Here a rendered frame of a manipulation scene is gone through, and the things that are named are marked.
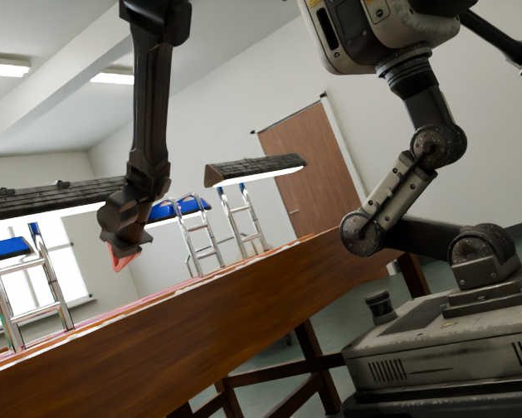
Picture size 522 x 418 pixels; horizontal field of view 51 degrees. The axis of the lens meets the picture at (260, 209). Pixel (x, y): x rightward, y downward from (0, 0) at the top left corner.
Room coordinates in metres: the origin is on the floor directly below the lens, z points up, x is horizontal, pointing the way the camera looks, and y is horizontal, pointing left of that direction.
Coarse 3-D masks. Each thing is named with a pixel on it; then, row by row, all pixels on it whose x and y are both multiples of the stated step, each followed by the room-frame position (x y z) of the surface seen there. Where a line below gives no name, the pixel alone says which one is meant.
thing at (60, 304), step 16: (0, 192) 1.19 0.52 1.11; (32, 224) 1.41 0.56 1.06; (32, 240) 1.41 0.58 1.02; (48, 256) 1.42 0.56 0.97; (0, 272) 1.31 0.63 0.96; (48, 272) 1.41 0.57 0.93; (0, 288) 1.30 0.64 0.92; (0, 304) 1.29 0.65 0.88; (48, 304) 1.39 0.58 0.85; (64, 304) 1.42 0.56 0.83; (0, 320) 1.29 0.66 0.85; (16, 320) 1.31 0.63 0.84; (64, 320) 1.41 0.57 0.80; (16, 336) 1.29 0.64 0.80; (16, 352) 1.28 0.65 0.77
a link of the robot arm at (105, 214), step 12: (168, 180) 1.09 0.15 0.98; (120, 192) 1.07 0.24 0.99; (132, 192) 1.08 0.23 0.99; (144, 192) 1.10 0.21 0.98; (156, 192) 1.09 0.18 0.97; (108, 204) 1.04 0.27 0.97; (120, 204) 1.04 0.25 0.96; (132, 204) 1.07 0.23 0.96; (96, 216) 1.07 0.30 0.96; (108, 216) 1.06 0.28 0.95; (120, 216) 1.05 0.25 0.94; (132, 216) 1.08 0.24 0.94; (108, 228) 1.06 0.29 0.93; (120, 228) 1.07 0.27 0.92
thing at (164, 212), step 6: (180, 204) 2.49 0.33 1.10; (186, 204) 2.51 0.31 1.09; (192, 204) 2.54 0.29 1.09; (204, 204) 2.60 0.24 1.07; (156, 210) 2.35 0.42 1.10; (162, 210) 2.37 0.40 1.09; (168, 210) 2.40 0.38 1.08; (180, 210) 2.45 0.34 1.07; (186, 210) 2.47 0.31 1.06; (192, 210) 2.50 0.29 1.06; (150, 216) 2.29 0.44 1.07; (156, 216) 2.31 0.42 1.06; (162, 216) 2.33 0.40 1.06; (168, 216) 2.37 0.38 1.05; (174, 216) 2.39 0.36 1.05; (150, 222) 2.27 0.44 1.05; (156, 222) 2.30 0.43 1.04
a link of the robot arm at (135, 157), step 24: (120, 0) 0.82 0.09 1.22; (144, 24) 0.83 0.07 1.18; (168, 24) 0.80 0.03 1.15; (144, 48) 0.84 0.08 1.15; (168, 48) 0.87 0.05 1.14; (144, 72) 0.88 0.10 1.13; (168, 72) 0.91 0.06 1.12; (144, 96) 0.92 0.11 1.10; (168, 96) 0.96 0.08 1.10; (144, 120) 0.96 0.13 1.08; (144, 144) 1.00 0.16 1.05; (144, 168) 1.05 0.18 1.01; (168, 168) 1.10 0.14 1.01
